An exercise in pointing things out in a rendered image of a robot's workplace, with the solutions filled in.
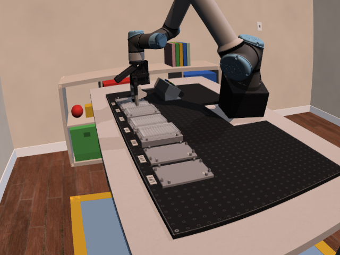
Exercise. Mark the white button panel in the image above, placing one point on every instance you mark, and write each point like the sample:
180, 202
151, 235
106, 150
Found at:
166, 90

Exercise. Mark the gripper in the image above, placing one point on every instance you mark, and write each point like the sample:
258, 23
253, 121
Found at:
139, 77

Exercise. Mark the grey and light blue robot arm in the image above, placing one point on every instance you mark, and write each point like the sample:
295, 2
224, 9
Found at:
240, 56

